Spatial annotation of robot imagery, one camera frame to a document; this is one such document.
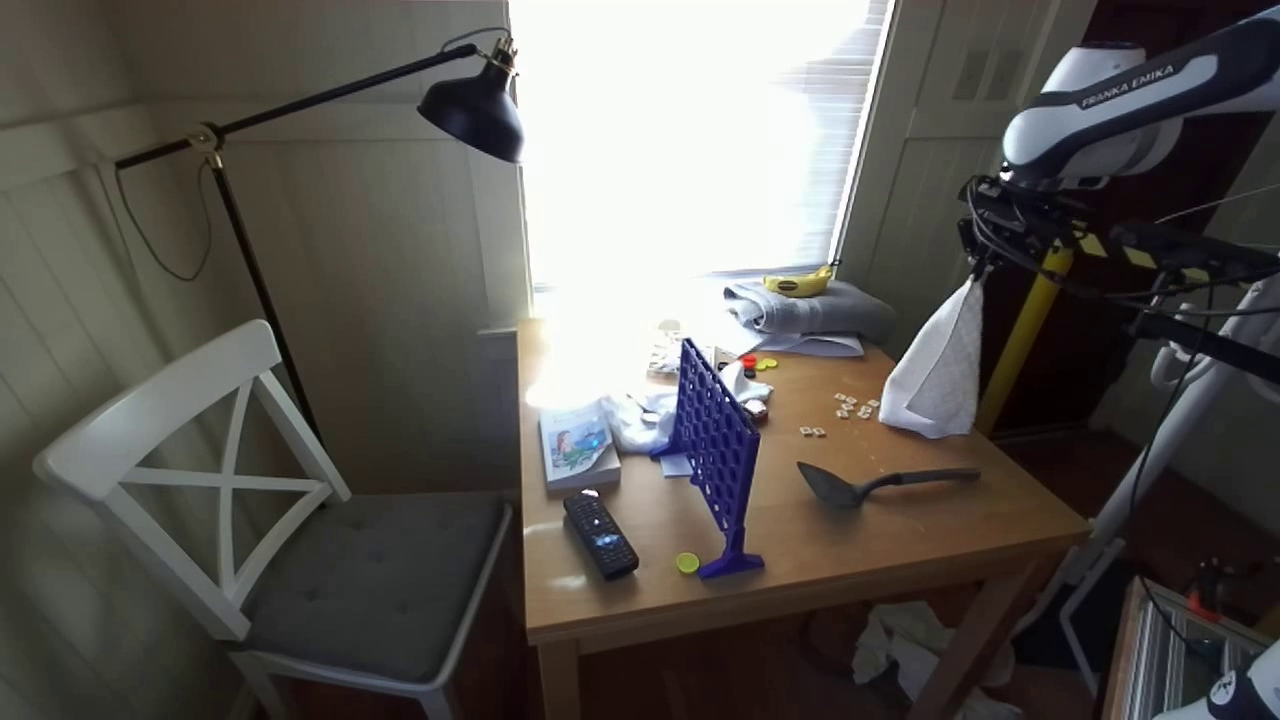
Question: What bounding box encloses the yellow pole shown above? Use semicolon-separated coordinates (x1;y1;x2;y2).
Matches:
977;237;1082;435

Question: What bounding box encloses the grey seat cushion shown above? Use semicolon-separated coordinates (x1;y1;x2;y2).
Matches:
240;486;512;687

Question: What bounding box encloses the black spatula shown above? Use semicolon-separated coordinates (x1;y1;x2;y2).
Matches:
791;455;985;512

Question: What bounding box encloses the white cross-back wooden chair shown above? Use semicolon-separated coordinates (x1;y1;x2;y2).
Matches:
31;316;520;720

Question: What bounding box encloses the white cloth on floor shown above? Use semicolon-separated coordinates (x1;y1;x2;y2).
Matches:
849;597;1023;720

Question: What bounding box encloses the open box of supplies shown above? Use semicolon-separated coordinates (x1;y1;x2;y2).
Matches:
1096;571;1280;720

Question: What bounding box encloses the folded grey cloth stack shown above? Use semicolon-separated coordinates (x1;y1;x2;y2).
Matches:
721;272;903;358

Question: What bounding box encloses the black yellow striped bar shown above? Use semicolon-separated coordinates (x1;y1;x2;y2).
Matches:
1052;216;1280;383

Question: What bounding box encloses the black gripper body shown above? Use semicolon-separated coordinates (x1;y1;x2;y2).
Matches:
961;180;1066;284

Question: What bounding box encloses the bright sunlit window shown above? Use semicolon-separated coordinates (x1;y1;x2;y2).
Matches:
503;0;895;294

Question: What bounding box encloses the blue connect four frame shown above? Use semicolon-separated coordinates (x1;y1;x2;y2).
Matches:
652;331;770;583

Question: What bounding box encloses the white waffle towel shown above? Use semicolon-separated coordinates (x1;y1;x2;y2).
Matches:
877;272;993;444

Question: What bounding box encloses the black floor lamp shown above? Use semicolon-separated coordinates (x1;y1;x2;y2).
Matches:
114;26;530;435

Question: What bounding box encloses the yellow banana shaped object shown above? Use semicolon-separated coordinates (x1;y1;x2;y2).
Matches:
770;264;841;300

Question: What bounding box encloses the black remote control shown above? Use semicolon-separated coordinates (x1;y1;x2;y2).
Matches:
560;484;646;583

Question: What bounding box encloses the white metal stand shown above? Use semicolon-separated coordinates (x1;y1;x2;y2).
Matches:
1057;276;1280;696

